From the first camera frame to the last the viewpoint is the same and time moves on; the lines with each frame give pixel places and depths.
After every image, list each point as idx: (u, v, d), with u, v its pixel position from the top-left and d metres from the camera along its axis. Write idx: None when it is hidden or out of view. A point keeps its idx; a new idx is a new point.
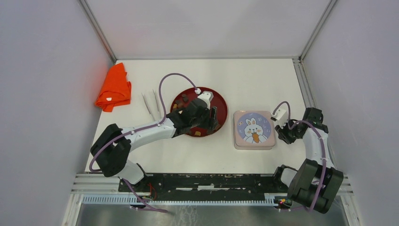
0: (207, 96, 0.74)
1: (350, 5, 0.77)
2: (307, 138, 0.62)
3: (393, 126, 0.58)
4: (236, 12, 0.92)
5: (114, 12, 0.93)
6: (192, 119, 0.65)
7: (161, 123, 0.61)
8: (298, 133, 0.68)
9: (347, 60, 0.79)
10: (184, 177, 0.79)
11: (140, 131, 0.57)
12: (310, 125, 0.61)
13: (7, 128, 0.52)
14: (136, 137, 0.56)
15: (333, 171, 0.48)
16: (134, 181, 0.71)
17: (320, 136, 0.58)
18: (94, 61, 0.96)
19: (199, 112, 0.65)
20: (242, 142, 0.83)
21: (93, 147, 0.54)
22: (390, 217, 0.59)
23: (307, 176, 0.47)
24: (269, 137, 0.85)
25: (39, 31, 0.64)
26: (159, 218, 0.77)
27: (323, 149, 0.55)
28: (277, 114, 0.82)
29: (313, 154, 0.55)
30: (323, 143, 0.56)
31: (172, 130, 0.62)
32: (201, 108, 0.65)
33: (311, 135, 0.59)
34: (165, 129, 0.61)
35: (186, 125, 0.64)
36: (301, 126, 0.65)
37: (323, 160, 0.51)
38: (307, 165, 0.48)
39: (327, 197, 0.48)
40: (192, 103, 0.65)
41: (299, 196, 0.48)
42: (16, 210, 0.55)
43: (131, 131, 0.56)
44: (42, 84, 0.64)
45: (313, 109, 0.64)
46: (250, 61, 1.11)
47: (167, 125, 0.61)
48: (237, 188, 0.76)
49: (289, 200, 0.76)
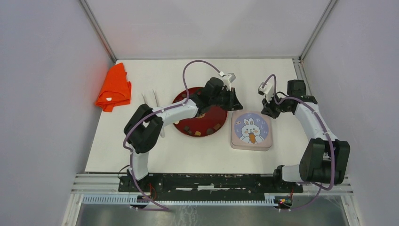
0: (227, 78, 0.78)
1: (349, 5, 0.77)
2: (300, 115, 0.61)
3: (392, 127, 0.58)
4: (236, 12, 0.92)
5: (114, 12, 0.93)
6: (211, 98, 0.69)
7: (185, 102, 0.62)
8: (288, 108, 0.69)
9: (347, 60, 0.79)
10: (184, 177, 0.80)
11: (169, 109, 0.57)
12: (300, 101, 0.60)
13: (8, 128, 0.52)
14: (166, 115, 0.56)
15: (339, 143, 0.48)
16: (139, 178, 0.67)
17: (313, 110, 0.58)
18: (94, 61, 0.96)
19: (215, 91, 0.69)
20: (237, 142, 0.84)
21: (126, 126, 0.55)
22: (390, 217, 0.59)
23: (317, 156, 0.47)
24: (267, 138, 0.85)
25: (39, 31, 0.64)
26: (159, 218, 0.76)
27: (322, 124, 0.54)
28: (266, 88, 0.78)
29: (315, 131, 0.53)
30: (318, 117, 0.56)
31: (195, 109, 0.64)
32: (218, 88, 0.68)
33: (304, 111, 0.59)
34: (189, 109, 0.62)
35: (206, 106, 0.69)
36: (290, 103, 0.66)
37: (327, 134, 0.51)
38: (314, 144, 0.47)
39: (339, 169, 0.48)
40: (208, 83, 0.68)
41: (315, 176, 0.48)
42: (15, 211, 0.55)
43: (161, 109, 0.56)
44: (42, 85, 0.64)
45: (296, 82, 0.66)
46: (251, 61, 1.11)
47: (191, 104, 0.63)
48: (238, 188, 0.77)
49: (289, 200, 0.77)
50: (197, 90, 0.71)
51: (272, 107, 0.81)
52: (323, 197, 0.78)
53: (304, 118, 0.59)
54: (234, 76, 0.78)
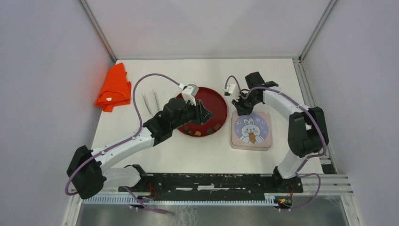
0: (189, 92, 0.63)
1: (349, 4, 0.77)
2: (270, 100, 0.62)
3: (392, 126, 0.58)
4: (236, 12, 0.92)
5: (114, 12, 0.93)
6: (170, 124, 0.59)
7: (135, 135, 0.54)
8: (255, 100, 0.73)
9: (347, 60, 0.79)
10: (184, 177, 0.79)
11: (112, 149, 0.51)
12: (265, 88, 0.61)
13: (8, 128, 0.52)
14: (108, 157, 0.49)
15: (313, 110, 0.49)
16: (133, 185, 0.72)
17: (278, 91, 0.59)
18: (93, 61, 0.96)
19: (176, 115, 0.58)
20: (237, 141, 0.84)
21: (67, 172, 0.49)
22: (390, 218, 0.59)
23: (301, 128, 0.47)
24: (267, 138, 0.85)
25: (39, 31, 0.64)
26: (159, 218, 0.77)
27: (291, 100, 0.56)
28: (230, 88, 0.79)
29: (289, 108, 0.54)
30: (285, 96, 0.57)
31: (150, 140, 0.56)
32: (177, 111, 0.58)
33: (273, 96, 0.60)
34: (142, 141, 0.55)
35: (166, 132, 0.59)
36: (256, 93, 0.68)
37: (300, 107, 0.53)
38: (295, 120, 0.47)
39: (324, 131, 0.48)
40: (166, 106, 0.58)
41: (307, 148, 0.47)
42: (15, 211, 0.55)
43: (101, 151, 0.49)
44: (43, 86, 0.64)
45: (253, 75, 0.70)
46: (251, 61, 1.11)
47: (144, 136, 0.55)
48: (238, 188, 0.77)
49: (289, 200, 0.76)
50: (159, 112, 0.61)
51: (242, 104, 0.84)
52: (323, 197, 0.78)
53: (275, 102, 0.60)
54: (196, 88, 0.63)
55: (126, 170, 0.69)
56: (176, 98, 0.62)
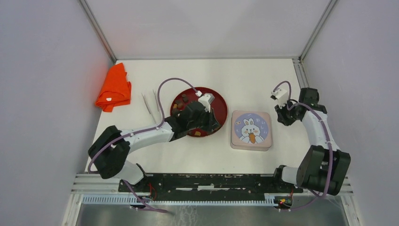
0: (206, 99, 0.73)
1: (349, 5, 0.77)
2: (307, 123, 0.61)
3: (392, 126, 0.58)
4: (236, 13, 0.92)
5: (114, 12, 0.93)
6: (188, 123, 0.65)
7: (159, 126, 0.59)
8: (296, 115, 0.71)
9: (347, 60, 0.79)
10: (184, 177, 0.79)
11: (139, 133, 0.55)
12: (310, 108, 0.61)
13: (8, 127, 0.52)
14: (135, 140, 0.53)
15: (339, 154, 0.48)
16: (133, 183, 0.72)
17: (320, 118, 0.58)
18: (93, 61, 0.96)
19: (195, 116, 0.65)
20: (237, 142, 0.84)
21: (91, 149, 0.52)
22: (390, 218, 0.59)
23: (315, 163, 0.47)
24: (267, 138, 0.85)
25: (39, 31, 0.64)
26: (159, 219, 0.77)
27: (326, 132, 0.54)
28: (278, 92, 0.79)
29: (317, 139, 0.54)
30: (324, 125, 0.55)
31: (170, 134, 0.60)
32: (196, 112, 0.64)
33: (311, 119, 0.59)
34: (163, 133, 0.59)
35: (184, 130, 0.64)
36: (300, 110, 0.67)
37: (329, 143, 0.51)
38: (314, 151, 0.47)
39: (337, 179, 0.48)
40: (187, 106, 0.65)
41: (309, 183, 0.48)
42: (15, 211, 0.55)
43: (131, 133, 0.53)
44: (42, 85, 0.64)
45: (312, 89, 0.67)
46: (251, 61, 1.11)
47: (166, 128, 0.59)
48: (238, 188, 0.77)
49: (289, 200, 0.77)
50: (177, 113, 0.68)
51: (283, 113, 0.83)
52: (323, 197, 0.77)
53: (311, 127, 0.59)
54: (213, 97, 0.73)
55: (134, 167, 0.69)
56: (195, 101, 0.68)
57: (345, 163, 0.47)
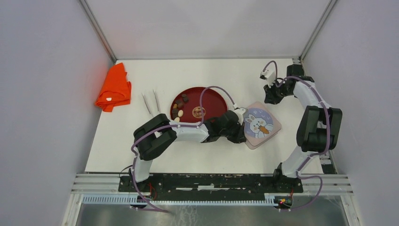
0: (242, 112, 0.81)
1: (349, 4, 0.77)
2: (299, 92, 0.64)
3: (391, 126, 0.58)
4: (237, 13, 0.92)
5: (115, 12, 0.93)
6: (222, 129, 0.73)
7: (199, 125, 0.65)
8: (287, 91, 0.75)
9: (347, 60, 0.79)
10: (184, 177, 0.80)
11: (184, 127, 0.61)
12: (299, 79, 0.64)
13: (8, 127, 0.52)
14: (179, 132, 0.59)
15: (333, 110, 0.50)
16: (139, 181, 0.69)
17: (309, 85, 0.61)
18: (94, 61, 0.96)
19: (229, 125, 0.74)
20: (257, 142, 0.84)
21: (138, 130, 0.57)
22: (390, 218, 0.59)
23: (312, 120, 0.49)
24: (274, 124, 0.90)
25: (38, 31, 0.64)
26: (159, 218, 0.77)
27: (317, 95, 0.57)
28: (267, 72, 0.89)
29: (310, 101, 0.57)
30: (315, 91, 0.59)
31: (205, 136, 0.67)
32: (232, 121, 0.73)
33: (302, 88, 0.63)
34: (200, 133, 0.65)
35: (215, 134, 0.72)
36: (290, 83, 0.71)
37: (322, 103, 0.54)
38: (309, 110, 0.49)
39: (333, 133, 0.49)
40: (224, 115, 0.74)
41: (310, 141, 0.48)
42: (15, 210, 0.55)
43: (178, 125, 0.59)
44: (42, 85, 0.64)
45: (295, 66, 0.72)
46: (251, 61, 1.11)
47: (203, 129, 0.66)
48: (238, 188, 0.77)
49: (289, 200, 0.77)
50: (211, 118, 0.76)
51: (274, 92, 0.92)
52: (323, 197, 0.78)
53: (303, 95, 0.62)
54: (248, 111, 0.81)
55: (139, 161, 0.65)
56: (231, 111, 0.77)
57: (338, 117, 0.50)
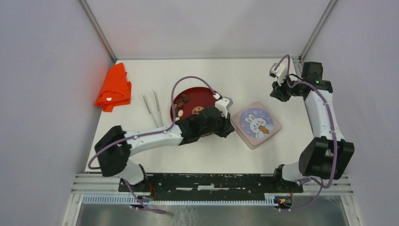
0: (225, 104, 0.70)
1: (349, 4, 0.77)
2: (311, 104, 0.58)
3: (391, 126, 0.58)
4: (236, 12, 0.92)
5: (114, 12, 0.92)
6: (201, 128, 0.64)
7: (167, 130, 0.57)
8: (299, 92, 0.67)
9: (347, 60, 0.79)
10: (184, 177, 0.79)
11: (144, 136, 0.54)
12: (315, 89, 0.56)
13: (8, 127, 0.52)
14: (139, 143, 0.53)
15: (344, 144, 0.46)
16: (133, 183, 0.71)
17: (326, 102, 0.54)
18: (93, 61, 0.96)
19: (209, 122, 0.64)
20: (257, 142, 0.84)
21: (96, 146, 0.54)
22: (391, 218, 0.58)
23: (318, 154, 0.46)
24: (274, 123, 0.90)
25: (38, 31, 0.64)
26: (159, 218, 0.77)
27: (331, 119, 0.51)
28: (279, 69, 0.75)
29: (321, 127, 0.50)
30: (329, 111, 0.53)
31: (179, 139, 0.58)
32: (211, 119, 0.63)
33: (315, 101, 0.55)
34: (171, 137, 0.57)
35: (195, 135, 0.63)
36: (303, 88, 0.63)
37: (333, 133, 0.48)
38: (317, 143, 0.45)
39: (339, 167, 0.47)
40: (203, 112, 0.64)
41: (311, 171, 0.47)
42: (16, 210, 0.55)
43: (134, 135, 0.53)
44: (42, 85, 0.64)
45: (313, 64, 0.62)
46: (251, 61, 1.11)
47: (174, 133, 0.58)
48: (237, 188, 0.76)
49: (289, 200, 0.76)
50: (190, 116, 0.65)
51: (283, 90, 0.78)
52: (323, 197, 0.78)
53: (314, 109, 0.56)
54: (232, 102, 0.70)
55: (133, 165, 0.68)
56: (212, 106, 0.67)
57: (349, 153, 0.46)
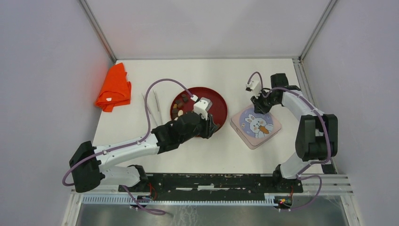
0: (203, 107, 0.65)
1: (349, 4, 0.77)
2: (287, 102, 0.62)
3: (391, 126, 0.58)
4: (236, 13, 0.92)
5: (114, 12, 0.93)
6: (180, 136, 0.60)
7: (140, 141, 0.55)
8: (275, 100, 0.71)
9: (347, 60, 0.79)
10: (184, 177, 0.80)
11: (114, 150, 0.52)
12: (286, 90, 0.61)
13: (8, 127, 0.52)
14: (108, 158, 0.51)
15: (327, 116, 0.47)
16: (131, 185, 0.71)
17: (298, 94, 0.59)
18: (93, 61, 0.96)
19: (188, 129, 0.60)
20: (257, 142, 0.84)
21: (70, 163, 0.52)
22: (391, 218, 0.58)
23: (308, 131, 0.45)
24: (274, 123, 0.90)
25: (38, 31, 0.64)
26: (159, 218, 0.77)
27: (308, 104, 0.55)
28: (252, 84, 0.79)
29: (303, 110, 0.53)
30: (303, 99, 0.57)
31: (155, 148, 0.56)
32: (189, 125, 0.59)
33: (290, 98, 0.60)
34: (146, 148, 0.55)
35: (173, 143, 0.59)
36: (276, 94, 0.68)
37: (315, 111, 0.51)
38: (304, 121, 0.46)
39: (332, 139, 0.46)
40: (180, 118, 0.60)
41: (311, 152, 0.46)
42: (16, 210, 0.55)
43: (103, 151, 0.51)
44: (42, 85, 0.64)
45: (278, 76, 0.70)
46: (250, 61, 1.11)
47: (149, 143, 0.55)
48: (238, 188, 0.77)
49: (289, 200, 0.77)
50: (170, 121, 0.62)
51: (260, 102, 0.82)
52: (323, 197, 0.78)
53: (292, 104, 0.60)
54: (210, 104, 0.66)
55: (127, 170, 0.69)
56: (190, 112, 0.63)
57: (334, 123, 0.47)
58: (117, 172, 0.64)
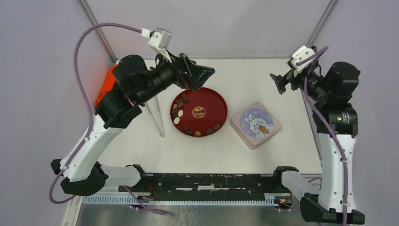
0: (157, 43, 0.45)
1: (349, 4, 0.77)
2: (326, 148, 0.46)
3: (391, 126, 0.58)
4: (236, 13, 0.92)
5: (114, 13, 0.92)
6: (132, 94, 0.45)
7: (87, 135, 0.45)
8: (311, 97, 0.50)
9: (347, 60, 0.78)
10: (184, 177, 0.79)
11: (72, 160, 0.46)
12: (333, 137, 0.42)
13: (8, 127, 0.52)
14: (72, 170, 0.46)
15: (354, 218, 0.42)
16: (132, 185, 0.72)
17: (345, 159, 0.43)
18: (93, 62, 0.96)
19: (134, 81, 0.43)
20: (257, 142, 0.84)
21: None
22: (391, 219, 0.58)
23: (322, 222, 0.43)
24: (274, 123, 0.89)
25: (38, 31, 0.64)
26: (159, 219, 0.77)
27: (347, 185, 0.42)
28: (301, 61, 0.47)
29: (333, 193, 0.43)
30: (346, 171, 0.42)
31: (107, 131, 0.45)
32: (130, 77, 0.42)
33: (332, 155, 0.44)
34: (98, 138, 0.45)
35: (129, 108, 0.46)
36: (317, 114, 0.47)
37: (345, 204, 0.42)
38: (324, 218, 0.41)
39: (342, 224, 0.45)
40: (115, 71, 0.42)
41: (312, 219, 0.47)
42: (16, 210, 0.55)
43: (64, 167, 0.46)
44: (42, 86, 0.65)
45: (349, 84, 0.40)
46: (250, 61, 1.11)
47: (98, 131, 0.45)
48: (238, 188, 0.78)
49: (289, 200, 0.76)
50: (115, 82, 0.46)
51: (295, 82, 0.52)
52: None
53: (328, 162, 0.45)
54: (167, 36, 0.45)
55: (127, 170, 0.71)
56: (130, 57, 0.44)
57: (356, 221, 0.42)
58: (117, 173, 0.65)
